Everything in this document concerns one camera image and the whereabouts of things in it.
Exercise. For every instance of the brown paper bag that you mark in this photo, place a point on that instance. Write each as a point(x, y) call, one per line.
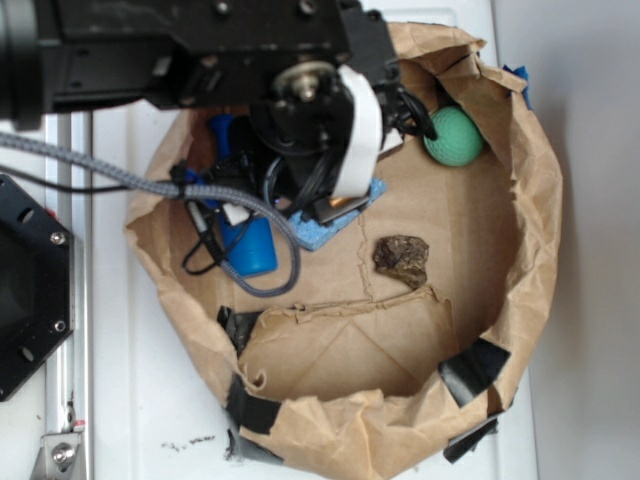
point(352, 374)

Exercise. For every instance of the aluminium frame rail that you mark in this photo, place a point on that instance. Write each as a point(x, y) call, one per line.
point(65, 447)

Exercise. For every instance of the green golf ball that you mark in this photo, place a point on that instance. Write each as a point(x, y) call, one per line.
point(458, 142)

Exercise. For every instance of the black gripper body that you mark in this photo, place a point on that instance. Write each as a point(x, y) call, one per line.
point(333, 96)

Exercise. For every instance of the light blue sponge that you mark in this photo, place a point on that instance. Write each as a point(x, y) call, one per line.
point(312, 235)

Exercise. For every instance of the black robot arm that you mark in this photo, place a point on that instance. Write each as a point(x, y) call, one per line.
point(67, 56)

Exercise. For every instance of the black octagonal mount plate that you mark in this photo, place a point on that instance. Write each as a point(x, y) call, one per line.
point(33, 286)

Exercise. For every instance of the brown rock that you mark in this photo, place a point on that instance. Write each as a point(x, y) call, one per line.
point(402, 258)

